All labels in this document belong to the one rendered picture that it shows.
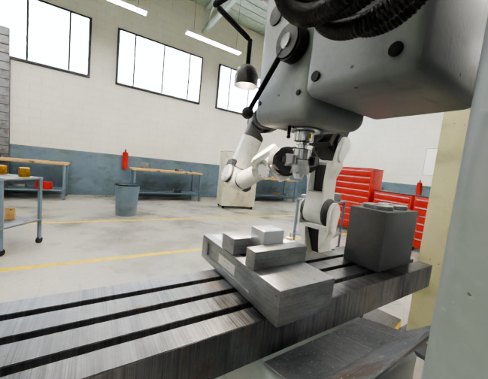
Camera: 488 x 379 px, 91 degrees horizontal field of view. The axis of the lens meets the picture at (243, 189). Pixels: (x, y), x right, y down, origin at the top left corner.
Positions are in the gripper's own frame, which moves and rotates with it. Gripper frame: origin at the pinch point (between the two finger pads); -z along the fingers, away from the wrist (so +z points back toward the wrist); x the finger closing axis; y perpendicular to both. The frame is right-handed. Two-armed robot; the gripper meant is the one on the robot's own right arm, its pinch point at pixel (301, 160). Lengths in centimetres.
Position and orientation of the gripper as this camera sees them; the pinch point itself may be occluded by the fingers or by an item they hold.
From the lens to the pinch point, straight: 62.1
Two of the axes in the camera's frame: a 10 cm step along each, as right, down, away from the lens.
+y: -1.0, 9.9, 0.8
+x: 9.9, 0.9, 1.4
